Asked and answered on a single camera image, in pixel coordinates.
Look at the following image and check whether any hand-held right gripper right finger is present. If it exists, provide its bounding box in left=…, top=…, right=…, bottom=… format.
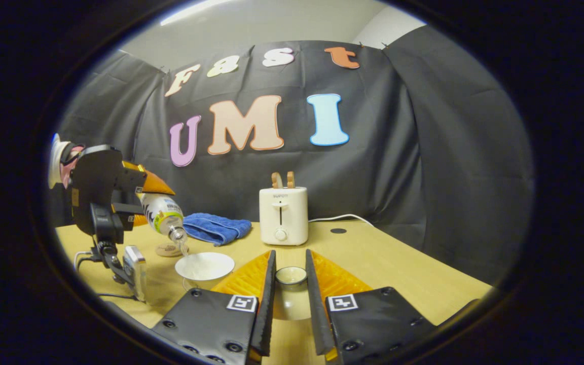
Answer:
left=305, top=248, right=437, bottom=363

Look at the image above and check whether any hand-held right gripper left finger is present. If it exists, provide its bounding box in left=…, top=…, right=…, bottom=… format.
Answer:
left=151, top=249, right=277, bottom=365

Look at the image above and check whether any clear plastic water bottle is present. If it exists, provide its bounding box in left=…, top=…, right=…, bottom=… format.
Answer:
left=140, top=193, right=189, bottom=245

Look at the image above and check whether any white teacup lid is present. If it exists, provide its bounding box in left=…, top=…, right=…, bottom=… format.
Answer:
left=271, top=266, right=319, bottom=321

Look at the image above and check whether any round cork coaster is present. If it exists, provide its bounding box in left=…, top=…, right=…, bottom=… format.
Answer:
left=155, top=242, right=184, bottom=258

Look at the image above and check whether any blue folded towel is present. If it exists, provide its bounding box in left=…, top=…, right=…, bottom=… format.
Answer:
left=182, top=212, right=252, bottom=246

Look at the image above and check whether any white toaster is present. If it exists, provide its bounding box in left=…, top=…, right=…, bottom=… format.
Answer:
left=259, top=187, right=309, bottom=246

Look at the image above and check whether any black backdrop cloth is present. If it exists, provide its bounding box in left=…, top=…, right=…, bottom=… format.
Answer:
left=51, top=25, right=535, bottom=284

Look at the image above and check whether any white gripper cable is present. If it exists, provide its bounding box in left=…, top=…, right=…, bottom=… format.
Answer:
left=73, top=250, right=101, bottom=270

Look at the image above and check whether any white toaster power cable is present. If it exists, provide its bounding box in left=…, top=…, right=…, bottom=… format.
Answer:
left=308, top=213, right=374, bottom=226

